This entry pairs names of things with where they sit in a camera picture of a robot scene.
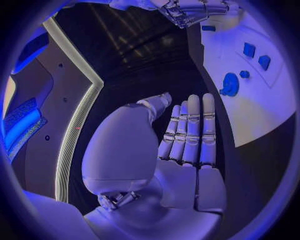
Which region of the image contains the blue gear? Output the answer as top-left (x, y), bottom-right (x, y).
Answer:
top-left (219, 72), bottom-right (240, 97)

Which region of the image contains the blue pointed block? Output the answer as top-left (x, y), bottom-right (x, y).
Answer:
top-left (257, 55), bottom-right (272, 72)

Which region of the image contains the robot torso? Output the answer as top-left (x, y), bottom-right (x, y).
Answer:
top-left (1, 16), bottom-right (105, 204)

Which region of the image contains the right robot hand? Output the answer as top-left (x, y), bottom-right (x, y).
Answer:
top-left (149, 0), bottom-right (240, 29)

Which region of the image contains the glowing light bar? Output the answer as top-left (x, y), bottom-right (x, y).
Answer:
top-left (3, 97), bottom-right (49, 162)

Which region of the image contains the blue square block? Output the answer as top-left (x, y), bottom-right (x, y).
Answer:
top-left (242, 42), bottom-right (257, 59)

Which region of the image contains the white task board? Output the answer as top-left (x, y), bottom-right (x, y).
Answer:
top-left (201, 11), bottom-right (299, 149)

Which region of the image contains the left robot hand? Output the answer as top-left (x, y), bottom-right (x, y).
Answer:
top-left (81, 91), bottom-right (228, 240)

